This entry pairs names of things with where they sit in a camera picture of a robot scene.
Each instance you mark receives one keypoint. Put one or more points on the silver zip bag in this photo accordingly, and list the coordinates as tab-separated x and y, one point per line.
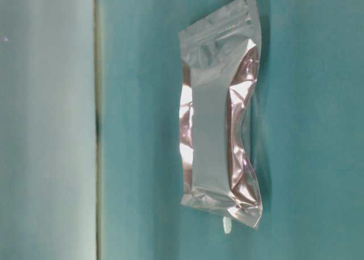
221	56

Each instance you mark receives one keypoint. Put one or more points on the white tape marker bottom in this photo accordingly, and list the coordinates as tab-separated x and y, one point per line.
227	225

